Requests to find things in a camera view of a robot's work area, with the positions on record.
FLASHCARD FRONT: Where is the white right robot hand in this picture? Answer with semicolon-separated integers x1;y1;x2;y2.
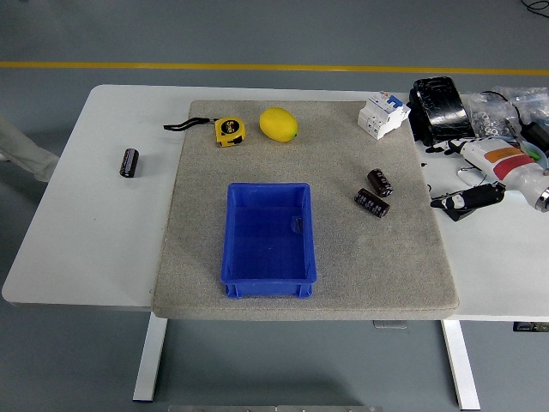
425;138;549;214

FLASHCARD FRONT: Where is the black cylindrical battery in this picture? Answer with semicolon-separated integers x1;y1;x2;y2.
366;167;395;198
353;187;391;219
118;147;141;179

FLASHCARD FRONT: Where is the small black box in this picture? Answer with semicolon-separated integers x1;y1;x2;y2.
441;205;477;222

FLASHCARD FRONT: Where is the blue plastic box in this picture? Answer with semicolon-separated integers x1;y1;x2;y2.
220;182;318;300

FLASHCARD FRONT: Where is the clear bag of metal nuts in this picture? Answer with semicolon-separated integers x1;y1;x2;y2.
466;92;522;141

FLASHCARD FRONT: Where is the light blue bowl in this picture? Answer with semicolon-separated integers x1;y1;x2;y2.
519;140;549;171

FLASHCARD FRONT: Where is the black power adapter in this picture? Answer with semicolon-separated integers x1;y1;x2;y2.
520;121;549;154

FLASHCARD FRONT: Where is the clear plastic bag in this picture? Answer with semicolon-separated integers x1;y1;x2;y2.
492;85;549;128

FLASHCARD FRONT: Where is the black wrapped device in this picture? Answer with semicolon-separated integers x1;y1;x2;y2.
406;76;479;149

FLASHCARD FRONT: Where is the white blue circuit breaker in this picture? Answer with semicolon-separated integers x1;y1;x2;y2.
357;90;412;141

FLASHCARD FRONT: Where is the grey-brown mat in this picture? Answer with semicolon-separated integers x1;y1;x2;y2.
152;100;460;322

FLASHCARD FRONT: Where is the white right table leg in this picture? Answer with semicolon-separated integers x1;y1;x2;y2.
441;319;481;411

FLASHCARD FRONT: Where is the white table leg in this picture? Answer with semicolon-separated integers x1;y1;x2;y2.
131;312;168;403
441;319;481;411

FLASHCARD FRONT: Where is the yellow lemon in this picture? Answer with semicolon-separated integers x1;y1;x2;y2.
258;106;299;142

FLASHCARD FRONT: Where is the yellow tape measure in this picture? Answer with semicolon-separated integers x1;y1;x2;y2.
163;116;248;148

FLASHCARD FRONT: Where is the white left table leg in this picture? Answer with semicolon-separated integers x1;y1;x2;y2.
131;312;168;403

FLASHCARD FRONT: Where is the person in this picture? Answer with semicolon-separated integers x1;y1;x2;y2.
0;113;60;184

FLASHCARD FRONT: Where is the black floor cable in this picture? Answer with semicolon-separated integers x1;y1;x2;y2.
521;0;549;18

